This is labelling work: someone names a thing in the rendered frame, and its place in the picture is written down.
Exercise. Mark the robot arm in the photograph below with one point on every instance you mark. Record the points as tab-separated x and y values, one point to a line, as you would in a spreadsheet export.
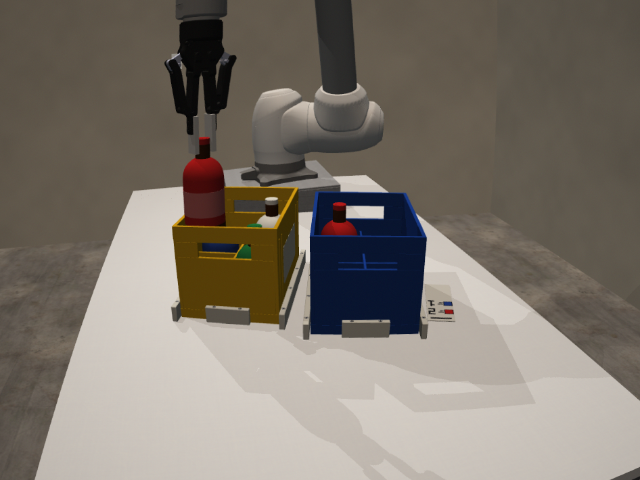
285	128

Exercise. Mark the brown crate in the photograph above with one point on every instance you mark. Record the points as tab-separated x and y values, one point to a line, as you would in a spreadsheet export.
254	283

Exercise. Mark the beige paper pick list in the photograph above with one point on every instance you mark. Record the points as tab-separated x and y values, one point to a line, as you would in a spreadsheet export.
439	303

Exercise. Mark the blue bottle with grey label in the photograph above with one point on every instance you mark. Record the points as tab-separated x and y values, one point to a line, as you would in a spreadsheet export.
220	247

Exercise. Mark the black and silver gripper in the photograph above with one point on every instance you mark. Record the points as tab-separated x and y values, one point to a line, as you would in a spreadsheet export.
200	56

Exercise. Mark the dark blue crate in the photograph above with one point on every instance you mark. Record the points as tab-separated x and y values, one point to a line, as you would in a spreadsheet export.
346	287

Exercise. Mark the cream white bottle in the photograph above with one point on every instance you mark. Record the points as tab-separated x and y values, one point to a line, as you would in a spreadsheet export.
271	208

